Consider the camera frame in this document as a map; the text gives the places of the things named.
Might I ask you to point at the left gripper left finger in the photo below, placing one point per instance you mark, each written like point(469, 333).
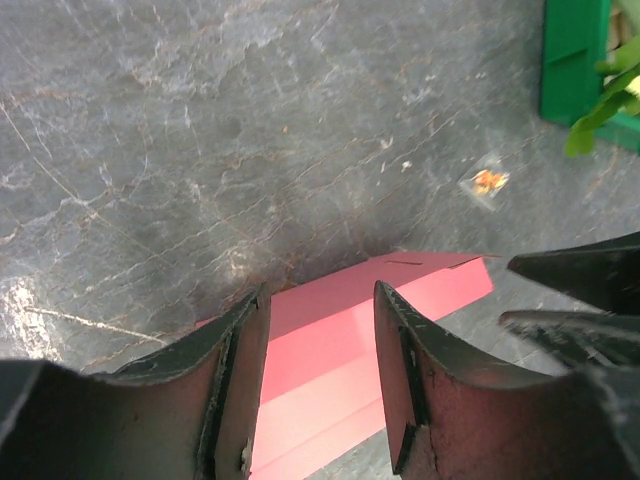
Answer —
point(186, 411)

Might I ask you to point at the small plastic snack packet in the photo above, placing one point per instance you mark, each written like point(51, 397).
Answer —
point(484, 180)

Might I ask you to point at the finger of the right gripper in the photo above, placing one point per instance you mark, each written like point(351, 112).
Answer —
point(604, 275)
point(578, 338)

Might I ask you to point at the toy bok choy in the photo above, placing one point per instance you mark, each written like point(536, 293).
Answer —
point(619, 74)

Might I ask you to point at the pink paper box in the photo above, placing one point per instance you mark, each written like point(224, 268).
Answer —
point(321, 392)

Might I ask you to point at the green plastic bin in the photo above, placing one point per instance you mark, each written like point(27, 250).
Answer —
point(575, 37)

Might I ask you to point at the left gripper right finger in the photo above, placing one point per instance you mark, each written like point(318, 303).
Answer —
point(453, 411)

